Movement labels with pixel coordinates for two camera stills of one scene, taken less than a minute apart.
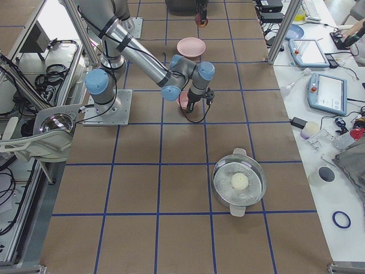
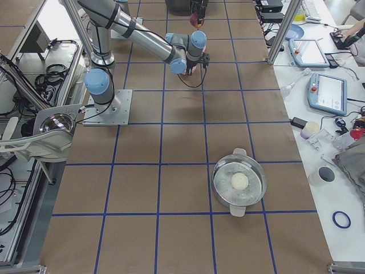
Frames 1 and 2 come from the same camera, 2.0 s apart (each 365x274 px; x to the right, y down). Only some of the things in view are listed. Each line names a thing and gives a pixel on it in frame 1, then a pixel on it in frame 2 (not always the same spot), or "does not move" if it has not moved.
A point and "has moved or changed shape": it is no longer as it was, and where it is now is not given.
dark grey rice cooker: (182, 7) does not move
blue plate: (295, 32) does not move
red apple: (198, 20) has moved or changed shape
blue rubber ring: (337, 222) does not move
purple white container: (311, 128) does not move
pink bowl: (183, 99) has moved or changed shape
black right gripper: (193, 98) -> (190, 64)
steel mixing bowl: (57, 121) does not move
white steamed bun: (239, 181) does not move
